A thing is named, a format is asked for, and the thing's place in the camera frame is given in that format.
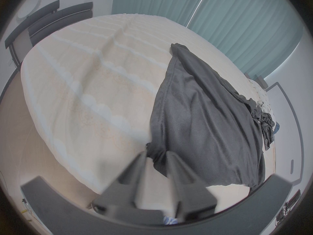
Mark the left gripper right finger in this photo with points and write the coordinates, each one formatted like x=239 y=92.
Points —
x=190 y=194

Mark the blue-green curtain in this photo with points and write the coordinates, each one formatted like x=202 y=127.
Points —
x=249 y=28
x=156 y=1

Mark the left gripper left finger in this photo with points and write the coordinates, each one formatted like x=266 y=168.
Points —
x=122 y=190

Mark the grey bedside table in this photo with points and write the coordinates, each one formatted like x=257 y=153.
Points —
x=261 y=81

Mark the black dressing table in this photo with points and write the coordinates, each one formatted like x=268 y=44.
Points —
x=36 y=15

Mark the black garment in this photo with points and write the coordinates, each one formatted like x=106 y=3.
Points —
x=266 y=126

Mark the white printed pillow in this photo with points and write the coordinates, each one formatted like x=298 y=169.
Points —
x=260 y=93

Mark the bed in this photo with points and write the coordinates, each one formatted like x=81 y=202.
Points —
x=85 y=94

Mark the pile of clothes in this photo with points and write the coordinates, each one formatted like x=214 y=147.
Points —
x=265 y=109

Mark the round white mirror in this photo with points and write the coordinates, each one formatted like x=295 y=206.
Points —
x=29 y=6

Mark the black chest of drawers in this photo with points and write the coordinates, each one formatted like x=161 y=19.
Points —
x=61 y=16

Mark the black T-shirt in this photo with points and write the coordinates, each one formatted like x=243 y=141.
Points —
x=203 y=121

